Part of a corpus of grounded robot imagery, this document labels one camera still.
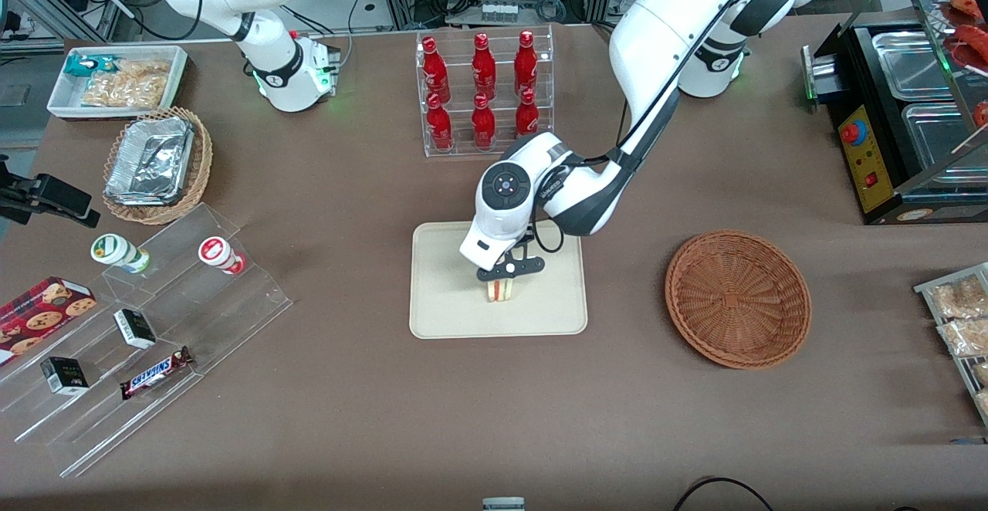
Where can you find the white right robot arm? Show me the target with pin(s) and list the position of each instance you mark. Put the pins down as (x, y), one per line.
(270, 71)

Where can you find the red lid yogurt cup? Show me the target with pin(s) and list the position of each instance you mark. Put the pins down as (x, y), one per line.
(216, 252)

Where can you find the green lid yogurt cup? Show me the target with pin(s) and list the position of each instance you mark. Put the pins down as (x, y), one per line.
(116, 250)

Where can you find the clear bag of pastry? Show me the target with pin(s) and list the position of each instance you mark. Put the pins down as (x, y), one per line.
(961, 296)
(982, 372)
(966, 336)
(983, 403)

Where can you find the grey snack display tray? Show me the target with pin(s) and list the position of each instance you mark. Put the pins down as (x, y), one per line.
(961, 372)

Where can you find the aluminium foil tray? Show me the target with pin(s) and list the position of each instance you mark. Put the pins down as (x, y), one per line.
(150, 160)

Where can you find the round brown wicker basket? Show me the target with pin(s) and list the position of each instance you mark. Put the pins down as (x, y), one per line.
(737, 299)

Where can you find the clear acrylic stepped shelf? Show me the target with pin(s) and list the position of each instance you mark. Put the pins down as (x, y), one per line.
(193, 310)

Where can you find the clear bag of crackers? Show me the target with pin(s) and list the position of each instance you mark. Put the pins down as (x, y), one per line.
(131, 85)

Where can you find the red cola bottle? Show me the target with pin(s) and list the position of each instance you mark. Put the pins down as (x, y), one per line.
(526, 63)
(436, 71)
(484, 67)
(483, 123)
(527, 117)
(440, 125)

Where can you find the small black carton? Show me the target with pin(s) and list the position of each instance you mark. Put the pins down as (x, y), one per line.
(64, 376)
(135, 328)

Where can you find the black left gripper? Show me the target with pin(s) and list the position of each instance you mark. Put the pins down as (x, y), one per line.
(529, 233)

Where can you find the red cookie box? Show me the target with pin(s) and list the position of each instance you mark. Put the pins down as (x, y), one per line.
(42, 310)

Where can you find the steel warmer pan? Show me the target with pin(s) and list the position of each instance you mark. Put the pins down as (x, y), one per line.
(911, 63)
(938, 144)

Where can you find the black food warmer appliance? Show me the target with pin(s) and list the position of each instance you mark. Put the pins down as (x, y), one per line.
(864, 164)

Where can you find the red fried food piece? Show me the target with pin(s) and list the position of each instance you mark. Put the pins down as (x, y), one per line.
(974, 44)
(969, 5)

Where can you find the white rectangular bin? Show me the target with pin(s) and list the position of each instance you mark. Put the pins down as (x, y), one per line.
(62, 102)

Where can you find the small grey device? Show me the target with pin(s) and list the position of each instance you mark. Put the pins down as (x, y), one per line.
(503, 504)

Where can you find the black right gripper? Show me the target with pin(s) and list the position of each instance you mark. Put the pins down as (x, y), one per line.
(48, 191)

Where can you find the snickers chocolate bar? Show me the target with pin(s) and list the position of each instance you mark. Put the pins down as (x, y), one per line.
(154, 373)

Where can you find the triangular sandwich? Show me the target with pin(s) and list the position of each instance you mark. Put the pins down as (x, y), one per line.
(502, 292)

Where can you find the green snack packet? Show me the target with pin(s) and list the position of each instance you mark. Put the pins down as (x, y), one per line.
(81, 65)

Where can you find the beige plastic tray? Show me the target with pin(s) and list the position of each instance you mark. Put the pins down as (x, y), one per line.
(448, 295)

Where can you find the oval wicker basket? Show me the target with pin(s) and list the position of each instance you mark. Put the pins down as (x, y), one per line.
(202, 156)

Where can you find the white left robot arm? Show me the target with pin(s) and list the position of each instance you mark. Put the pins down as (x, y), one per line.
(671, 25)

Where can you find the clear acrylic bottle rack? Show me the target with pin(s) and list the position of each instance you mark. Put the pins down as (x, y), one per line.
(463, 55)

